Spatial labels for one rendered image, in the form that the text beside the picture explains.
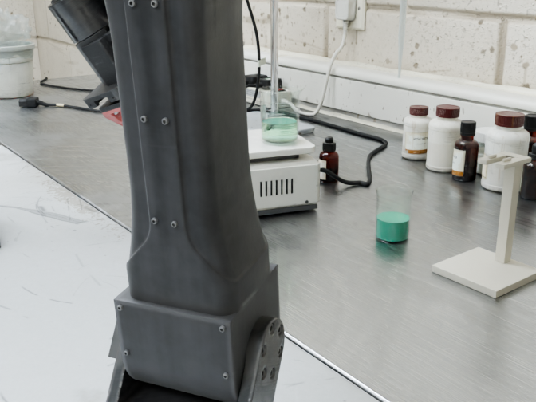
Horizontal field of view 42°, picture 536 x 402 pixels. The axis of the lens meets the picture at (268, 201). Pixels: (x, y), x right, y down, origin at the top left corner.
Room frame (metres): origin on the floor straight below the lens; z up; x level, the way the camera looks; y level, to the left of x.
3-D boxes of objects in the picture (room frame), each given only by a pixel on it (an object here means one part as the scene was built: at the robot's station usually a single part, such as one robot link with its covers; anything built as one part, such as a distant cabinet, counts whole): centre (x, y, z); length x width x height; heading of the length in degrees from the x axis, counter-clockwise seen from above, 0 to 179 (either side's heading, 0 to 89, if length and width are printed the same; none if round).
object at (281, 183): (0.90, 0.04, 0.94); 0.22 x 0.13 x 0.08; 109
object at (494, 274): (0.67, -0.23, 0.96); 0.08 x 0.08 x 0.13; 38
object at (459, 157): (1.01, -0.30, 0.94); 0.04 x 0.04 x 0.09
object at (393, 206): (0.77, -0.15, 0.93); 0.04 x 0.04 x 0.06
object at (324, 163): (1.00, -0.09, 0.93); 0.03 x 0.03 x 0.07
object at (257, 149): (0.91, 0.01, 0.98); 0.12 x 0.12 x 0.01; 18
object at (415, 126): (1.13, -0.25, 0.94); 0.05 x 0.05 x 0.09
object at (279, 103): (0.90, -0.02, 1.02); 0.06 x 0.05 x 0.08; 94
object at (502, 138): (0.97, -0.34, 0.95); 0.06 x 0.06 x 0.11
